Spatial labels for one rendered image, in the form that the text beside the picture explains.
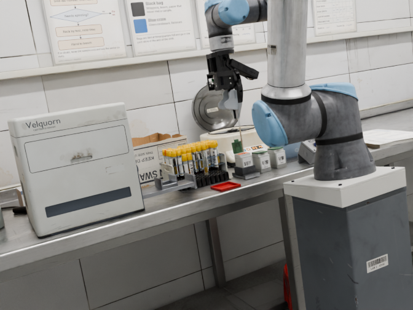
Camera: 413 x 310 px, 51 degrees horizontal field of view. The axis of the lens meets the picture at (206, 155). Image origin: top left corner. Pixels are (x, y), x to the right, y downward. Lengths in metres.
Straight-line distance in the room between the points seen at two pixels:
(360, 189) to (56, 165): 0.73
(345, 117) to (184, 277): 1.22
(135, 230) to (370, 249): 0.58
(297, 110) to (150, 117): 0.98
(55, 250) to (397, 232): 0.83
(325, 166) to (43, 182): 0.69
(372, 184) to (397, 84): 1.77
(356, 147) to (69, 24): 1.18
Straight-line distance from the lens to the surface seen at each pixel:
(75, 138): 1.14
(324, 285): 1.19
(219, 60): 1.36
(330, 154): 1.09
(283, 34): 0.97
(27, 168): 1.13
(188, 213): 1.22
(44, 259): 1.17
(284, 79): 0.99
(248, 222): 2.16
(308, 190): 1.08
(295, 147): 1.60
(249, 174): 1.38
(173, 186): 1.25
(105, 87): 1.83
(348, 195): 1.02
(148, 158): 1.51
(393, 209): 1.15
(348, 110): 1.09
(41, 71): 1.75
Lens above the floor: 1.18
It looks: 9 degrees down
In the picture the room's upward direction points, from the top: 9 degrees counter-clockwise
